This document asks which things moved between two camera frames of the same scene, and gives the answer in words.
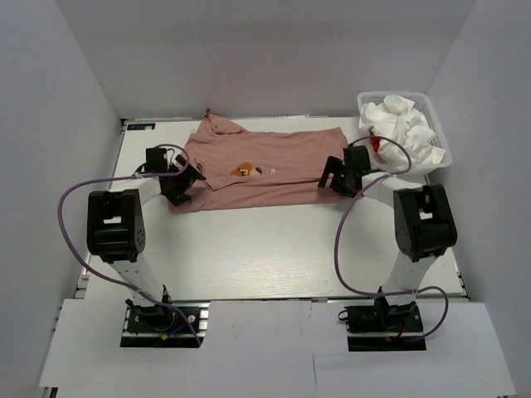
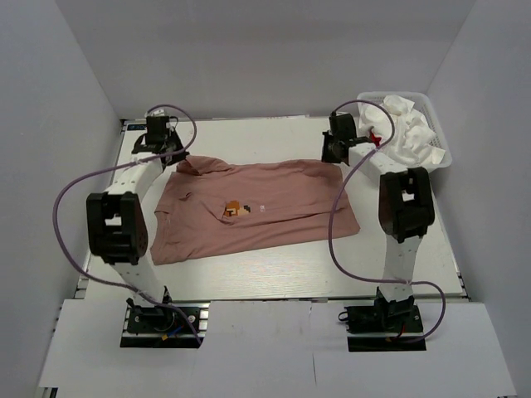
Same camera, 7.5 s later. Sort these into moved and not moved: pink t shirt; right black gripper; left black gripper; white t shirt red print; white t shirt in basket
Moved: pink t shirt; left black gripper; right black gripper
Not moved: white t shirt red print; white t shirt in basket
